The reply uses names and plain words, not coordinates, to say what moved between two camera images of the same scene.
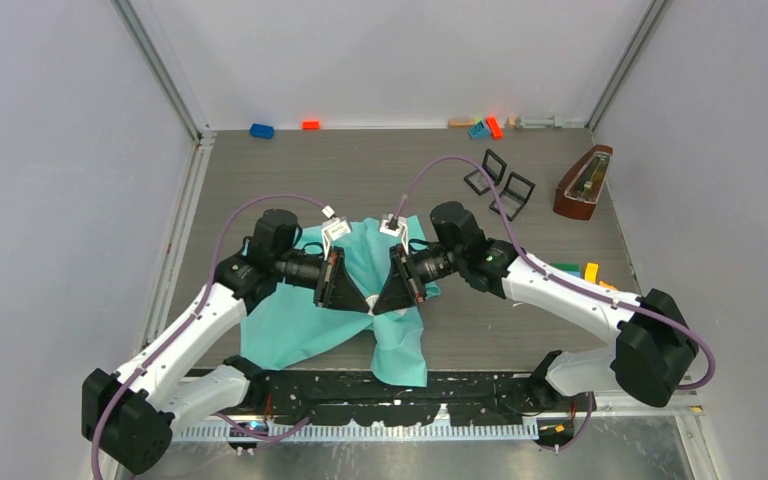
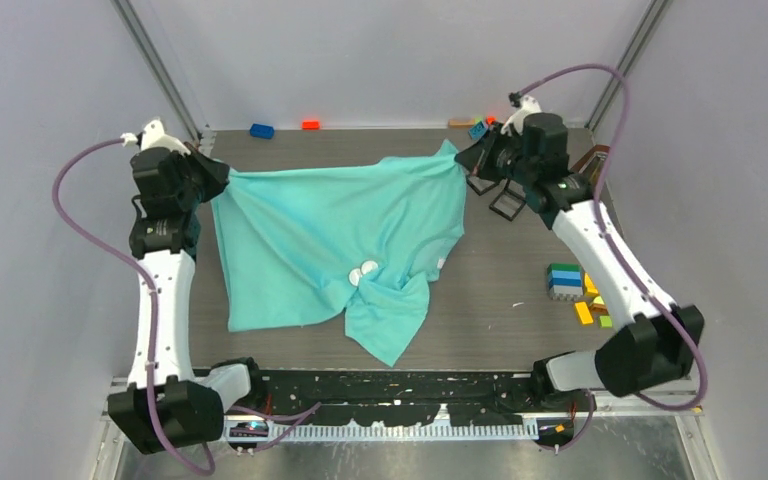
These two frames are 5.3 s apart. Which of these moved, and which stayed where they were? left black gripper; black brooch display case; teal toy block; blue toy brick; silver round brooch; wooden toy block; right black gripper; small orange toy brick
Moved: left black gripper; silver round brooch; right black gripper
Stayed: small orange toy brick; blue toy brick; wooden toy block; black brooch display case; teal toy block
